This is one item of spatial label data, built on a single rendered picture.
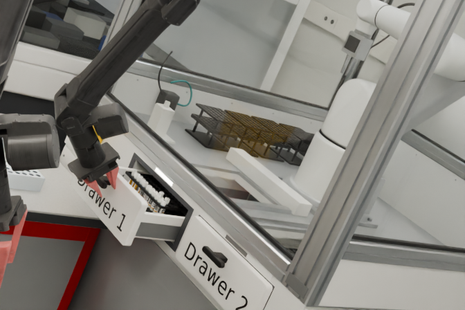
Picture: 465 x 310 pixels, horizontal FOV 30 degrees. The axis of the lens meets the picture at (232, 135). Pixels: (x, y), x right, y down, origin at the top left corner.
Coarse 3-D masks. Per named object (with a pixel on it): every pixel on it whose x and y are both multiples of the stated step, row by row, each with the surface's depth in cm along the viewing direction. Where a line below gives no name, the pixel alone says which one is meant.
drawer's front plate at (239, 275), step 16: (192, 224) 192; (192, 240) 192; (208, 240) 188; (224, 240) 186; (176, 256) 195; (240, 256) 181; (192, 272) 190; (208, 272) 186; (224, 272) 182; (240, 272) 179; (256, 272) 177; (208, 288) 185; (224, 288) 181; (240, 288) 178; (256, 288) 174; (272, 288) 173; (224, 304) 181; (240, 304) 177; (256, 304) 174
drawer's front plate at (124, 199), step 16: (80, 192) 206; (96, 192) 201; (112, 192) 196; (128, 192) 191; (96, 208) 200; (128, 208) 190; (144, 208) 188; (112, 224) 194; (128, 224) 189; (128, 240) 189
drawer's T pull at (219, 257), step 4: (204, 248) 183; (208, 248) 182; (204, 252) 182; (208, 252) 181; (212, 252) 181; (216, 252) 182; (208, 256) 181; (212, 256) 180; (216, 256) 180; (220, 256) 181; (224, 256) 182; (212, 260) 180; (216, 260) 179; (220, 260) 179; (224, 260) 181; (216, 264) 179; (220, 264) 178; (224, 264) 179
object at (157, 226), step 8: (120, 168) 213; (128, 168) 215; (128, 176) 215; (144, 216) 191; (152, 216) 192; (160, 216) 194; (168, 216) 196; (176, 216) 198; (144, 224) 192; (152, 224) 193; (160, 224) 195; (168, 224) 196; (176, 224) 198; (136, 232) 192; (144, 232) 193; (152, 232) 194; (160, 232) 196; (168, 232) 197; (176, 232) 198; (168, 240) 198
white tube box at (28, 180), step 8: (8, 168) 210; (8, 176) 206; (16, 176) 208; (24, 176) 209; (32, 176) 210; (40, 176) 213; (16, 184) 209; (24, 184) 210; (32, 184) 211; (40, 184) 213
